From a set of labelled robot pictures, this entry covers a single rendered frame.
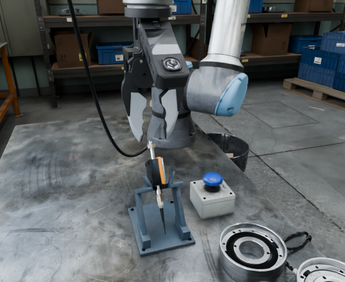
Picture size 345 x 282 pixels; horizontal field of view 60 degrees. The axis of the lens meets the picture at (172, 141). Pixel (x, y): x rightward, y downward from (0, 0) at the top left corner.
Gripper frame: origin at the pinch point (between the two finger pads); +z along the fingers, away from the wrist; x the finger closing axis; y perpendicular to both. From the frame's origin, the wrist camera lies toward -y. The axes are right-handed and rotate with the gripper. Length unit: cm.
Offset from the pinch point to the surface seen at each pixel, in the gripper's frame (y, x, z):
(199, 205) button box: -1.9, -8.5, 15.4
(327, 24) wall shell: 377, -380, 19
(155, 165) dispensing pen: -1.6, 0.2, 5.3
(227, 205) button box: -3.1, -13.8, 15.8
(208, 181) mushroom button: -0.8, -10.6, 11.0
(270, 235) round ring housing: -13.6, -16.7, 14.8
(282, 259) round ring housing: -19.4, -14.8, 13.9
